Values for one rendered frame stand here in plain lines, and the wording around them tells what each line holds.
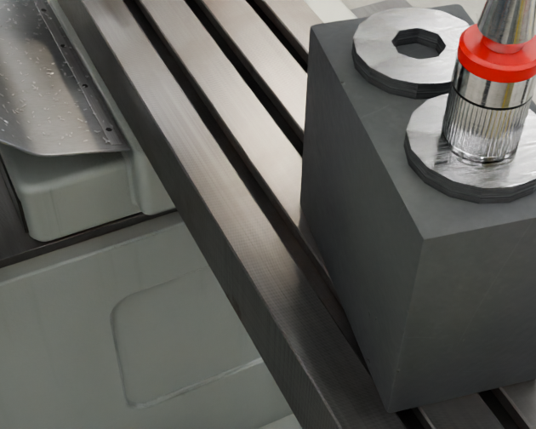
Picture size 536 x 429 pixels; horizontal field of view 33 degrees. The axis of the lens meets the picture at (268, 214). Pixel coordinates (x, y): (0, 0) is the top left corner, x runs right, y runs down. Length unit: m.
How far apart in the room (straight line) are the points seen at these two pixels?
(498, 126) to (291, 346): 0.25
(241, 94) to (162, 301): 0.38
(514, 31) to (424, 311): 0.18
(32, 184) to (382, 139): 0.51
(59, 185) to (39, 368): 0.29
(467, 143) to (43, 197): 0.56
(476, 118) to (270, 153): 0.34
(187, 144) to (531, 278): 0.38
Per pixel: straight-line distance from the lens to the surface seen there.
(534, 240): 0.56
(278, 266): 0.74
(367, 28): 0.64
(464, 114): 0.53
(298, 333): 0.69
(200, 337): 1.28
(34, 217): 1.01
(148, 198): 1.00
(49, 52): 1.09
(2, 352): 1.14
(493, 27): 0.50
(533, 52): 0.52
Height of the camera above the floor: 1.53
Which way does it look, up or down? 46 degrees down
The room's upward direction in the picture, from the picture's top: 1 degrees clockwise
